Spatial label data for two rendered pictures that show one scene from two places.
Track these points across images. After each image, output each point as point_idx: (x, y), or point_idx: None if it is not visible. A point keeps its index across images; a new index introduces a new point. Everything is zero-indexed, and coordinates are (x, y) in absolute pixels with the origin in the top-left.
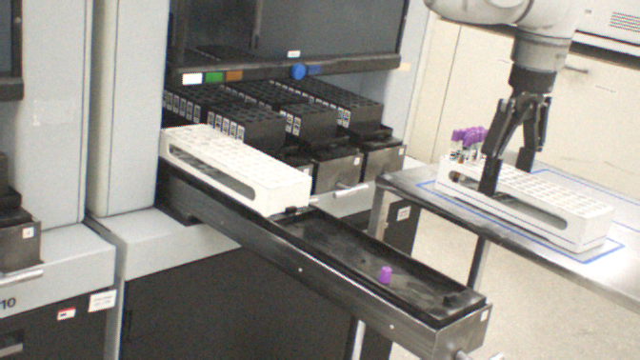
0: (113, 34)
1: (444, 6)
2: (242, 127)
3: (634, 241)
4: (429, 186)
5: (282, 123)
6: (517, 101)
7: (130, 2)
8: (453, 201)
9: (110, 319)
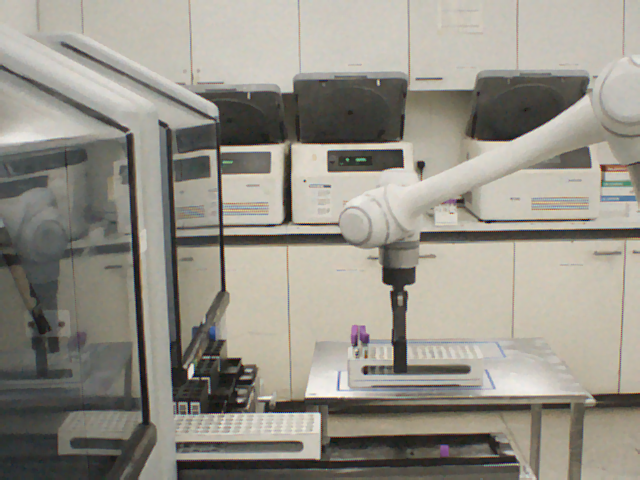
0: (157, 355)
1: (374, 241)
2: (196, 402)
3: (484, 364)
4: (344, 387)
5: (207, 386)
6: (403, 294)
7: (159, 320)
8: (376, 389)
9: None
